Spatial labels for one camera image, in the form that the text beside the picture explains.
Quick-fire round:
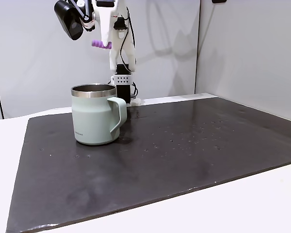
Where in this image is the purple pen grip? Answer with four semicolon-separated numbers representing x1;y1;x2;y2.
91;39;113;51

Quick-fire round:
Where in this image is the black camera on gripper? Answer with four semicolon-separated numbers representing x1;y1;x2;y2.
54;0;97;41

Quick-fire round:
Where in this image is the pale green steel mug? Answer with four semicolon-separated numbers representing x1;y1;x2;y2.
70;83;128;147

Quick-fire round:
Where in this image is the black rubber mat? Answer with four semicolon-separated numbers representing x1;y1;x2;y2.
5;96;291;233

